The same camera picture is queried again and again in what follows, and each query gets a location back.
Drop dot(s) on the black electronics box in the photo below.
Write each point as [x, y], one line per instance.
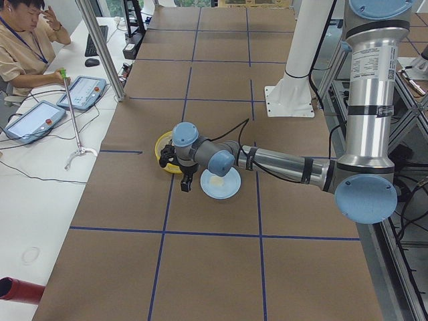
[132, 46]

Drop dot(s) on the blue teach pendant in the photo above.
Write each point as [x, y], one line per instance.
[35, 123]
[85, 91]

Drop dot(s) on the light blue plate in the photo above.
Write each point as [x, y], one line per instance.
[232, 183]

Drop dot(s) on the red cylinder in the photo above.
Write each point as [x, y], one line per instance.
[21, 291]

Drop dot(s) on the aluminium frame post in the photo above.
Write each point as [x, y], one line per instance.
[94, 30]

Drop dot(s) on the person in beige shirt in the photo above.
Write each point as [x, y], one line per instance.
[28, 29]

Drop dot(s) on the far blue teach pendant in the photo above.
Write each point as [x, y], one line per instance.
[85, 91]

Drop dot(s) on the aluminium frame rail structure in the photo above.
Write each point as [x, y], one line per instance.
[397, 248]

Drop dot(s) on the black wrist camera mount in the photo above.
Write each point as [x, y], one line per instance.
[168, 156]

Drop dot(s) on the near blue teach pendant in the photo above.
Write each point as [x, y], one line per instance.
[35, 123]

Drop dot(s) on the black computer mouse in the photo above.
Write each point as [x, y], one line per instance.
[91, 62]

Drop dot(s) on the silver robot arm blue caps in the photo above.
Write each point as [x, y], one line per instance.
[361, 179]

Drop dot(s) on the green handled reacher grabber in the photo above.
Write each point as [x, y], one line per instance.
[81, 150]

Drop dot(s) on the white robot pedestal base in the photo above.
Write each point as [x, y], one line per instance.
[291, 96]

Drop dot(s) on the yellow rimmed bamboo steamer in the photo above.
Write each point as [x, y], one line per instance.
[160, 144]

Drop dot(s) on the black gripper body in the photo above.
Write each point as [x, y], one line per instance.
[187, 170]

